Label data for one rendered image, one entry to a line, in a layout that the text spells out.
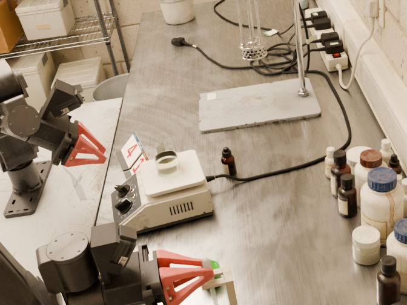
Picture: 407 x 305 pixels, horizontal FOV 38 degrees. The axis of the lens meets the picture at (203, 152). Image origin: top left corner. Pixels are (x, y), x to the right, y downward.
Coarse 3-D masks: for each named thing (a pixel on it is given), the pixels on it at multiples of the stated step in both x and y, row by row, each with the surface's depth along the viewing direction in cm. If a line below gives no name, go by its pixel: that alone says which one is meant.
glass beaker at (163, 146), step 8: (160, 136) 115; (168, 136) 115; (152, 144) 115; (160, 144) 116; (168, 144) 116; (152, 152) 113; (160, 152) 112; (168, 152) 112; (176, 152) 114; (160, 160) 113; (168, 160) 113; (176, 160) 114; (160, 168) 114; (168, 168) 114; (176, 168) 114
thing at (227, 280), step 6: (216, 270) 86; (222, 270) 86; (228, 270) 85; (228, 276) 84; (210, 282) 84; (216, 282) 84; (222, 282) 84; (228, 282) 84; (204, 288) 84; (228, 288) 86; (228, 294) 86; (234, 294) 86; (228, 300) 88; (234, 300) 87
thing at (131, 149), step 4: (132, 136) 141; (128, 140) 142; (132, 140) 140; (128, 144) 141; (132, 144) 139; (136, 144) 138; (124, 148) 141; (128, 148) 140; (132, 148) 138; (136, 148) 137; (124, 152) 140; (128, 152) 139; (132, 152) 137; (136, 152) 136; (128, 156) 138; (132, 156) 136; (136, 156) 135; (128, 160) 137; (132, 160) 135
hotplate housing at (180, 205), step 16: (208, 176) 122; (144, 192) 115; (176, 192) 113; (192, 192) 113; (208, 192) 113; (144, 208) 112; (160, 208) 112; (176, 208) 113; (192, 208) 114; (208, 208) 115; (128, 224) 113; (144, 224) 114; (160, 224) 114
